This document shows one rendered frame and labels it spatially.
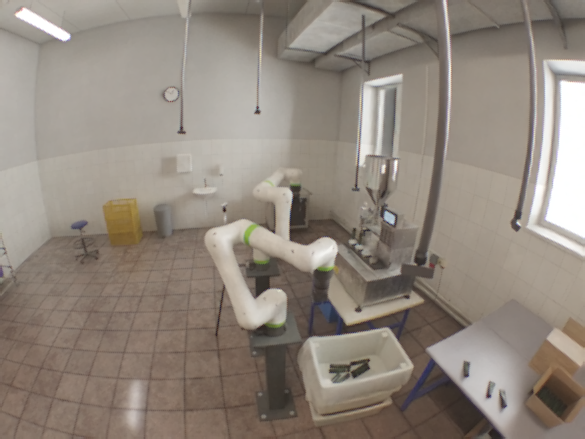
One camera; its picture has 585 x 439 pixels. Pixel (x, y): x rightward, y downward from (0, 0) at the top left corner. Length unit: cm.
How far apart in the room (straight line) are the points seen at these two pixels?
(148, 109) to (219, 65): 161
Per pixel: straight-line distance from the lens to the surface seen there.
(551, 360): 203
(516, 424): 174
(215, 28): 555
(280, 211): 173
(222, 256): 120
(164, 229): 516
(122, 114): 549
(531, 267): 278
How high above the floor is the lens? 195
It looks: 20 degrees down
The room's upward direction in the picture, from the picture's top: 2 degrees clockwise
